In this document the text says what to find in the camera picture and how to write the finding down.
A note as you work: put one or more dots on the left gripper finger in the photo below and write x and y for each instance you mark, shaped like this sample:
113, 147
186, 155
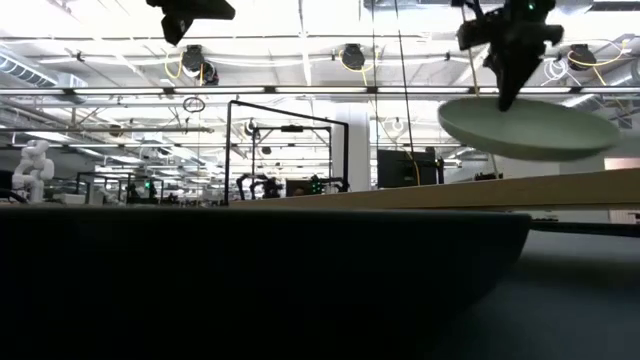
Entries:
176, 30

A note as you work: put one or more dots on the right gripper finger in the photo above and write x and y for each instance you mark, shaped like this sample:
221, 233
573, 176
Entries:
512, 85

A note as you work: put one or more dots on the green plate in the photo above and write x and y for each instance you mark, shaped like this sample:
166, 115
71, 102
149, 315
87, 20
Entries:
540, 132

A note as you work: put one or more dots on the black plate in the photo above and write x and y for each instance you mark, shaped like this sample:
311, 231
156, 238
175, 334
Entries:
250, 280

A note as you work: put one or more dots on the black background robot arm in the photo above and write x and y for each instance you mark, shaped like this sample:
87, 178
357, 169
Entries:
270, 187

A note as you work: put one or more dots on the black monitor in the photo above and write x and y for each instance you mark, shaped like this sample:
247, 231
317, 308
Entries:
402, 169

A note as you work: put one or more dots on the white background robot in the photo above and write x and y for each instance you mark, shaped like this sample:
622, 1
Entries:
34, 167

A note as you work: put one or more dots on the blue table mat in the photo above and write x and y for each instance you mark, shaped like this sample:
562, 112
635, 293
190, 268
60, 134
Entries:
575, 300

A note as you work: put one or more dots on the wooden shelf with black frame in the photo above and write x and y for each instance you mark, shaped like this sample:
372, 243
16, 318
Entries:
500, 192

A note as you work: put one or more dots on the black background rig frame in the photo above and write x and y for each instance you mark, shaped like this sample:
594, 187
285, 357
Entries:
292, 128

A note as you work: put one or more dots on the black table frame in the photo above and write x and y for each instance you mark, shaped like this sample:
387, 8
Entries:
590, 228

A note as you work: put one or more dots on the black background workstation frame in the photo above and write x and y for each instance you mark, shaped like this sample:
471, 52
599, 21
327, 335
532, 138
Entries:
145, 192

